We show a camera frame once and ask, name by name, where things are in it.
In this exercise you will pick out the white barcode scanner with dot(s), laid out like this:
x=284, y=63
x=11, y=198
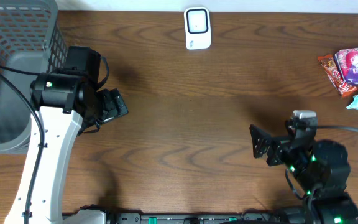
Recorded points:
x=197, y=28

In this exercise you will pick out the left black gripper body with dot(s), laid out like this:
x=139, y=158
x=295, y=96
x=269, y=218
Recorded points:
x=112, y=104

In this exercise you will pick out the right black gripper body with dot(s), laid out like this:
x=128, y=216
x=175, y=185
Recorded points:
x=279, y=150

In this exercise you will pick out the grey plastic shopping basket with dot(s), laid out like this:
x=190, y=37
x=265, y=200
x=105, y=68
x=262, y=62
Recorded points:
x=30, y=43

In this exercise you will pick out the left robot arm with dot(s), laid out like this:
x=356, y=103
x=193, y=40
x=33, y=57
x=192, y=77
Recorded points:
x=64, y=106

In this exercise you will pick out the orange brown candy bar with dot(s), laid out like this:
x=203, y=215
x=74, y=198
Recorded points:
x=332, y=71

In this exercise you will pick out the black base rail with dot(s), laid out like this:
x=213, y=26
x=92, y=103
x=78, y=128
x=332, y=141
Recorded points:
x=136, y=218

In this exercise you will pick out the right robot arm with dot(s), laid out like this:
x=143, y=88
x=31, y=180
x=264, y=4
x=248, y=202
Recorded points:
x=320, y=167

